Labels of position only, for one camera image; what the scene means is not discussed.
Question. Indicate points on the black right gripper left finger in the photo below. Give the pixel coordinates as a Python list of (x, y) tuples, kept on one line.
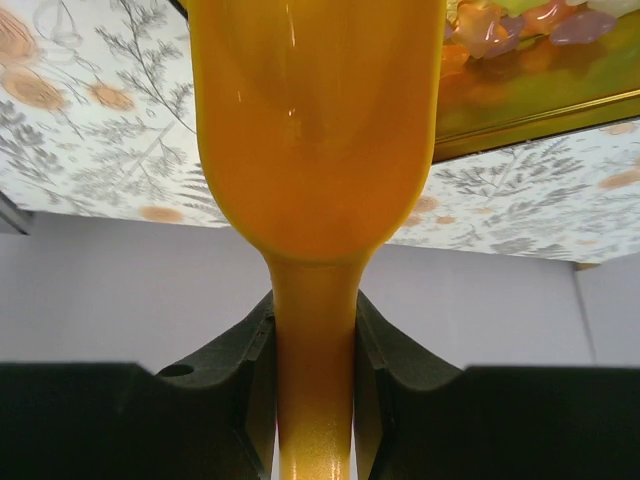
[(210, 415)]

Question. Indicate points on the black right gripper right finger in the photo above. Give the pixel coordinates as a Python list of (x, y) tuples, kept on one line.
[(416, 416)]

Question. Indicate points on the yellow plastic scoop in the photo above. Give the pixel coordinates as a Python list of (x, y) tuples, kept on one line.
[(315, 127)]

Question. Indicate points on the square tin of star candies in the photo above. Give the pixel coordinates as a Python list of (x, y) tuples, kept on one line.
[(514, 71)]

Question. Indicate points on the floral patterned table mat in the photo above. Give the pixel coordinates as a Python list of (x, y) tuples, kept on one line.
[(97, 119)]

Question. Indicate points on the aluminium table edge rail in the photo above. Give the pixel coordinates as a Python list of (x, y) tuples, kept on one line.
[(14, 220)]

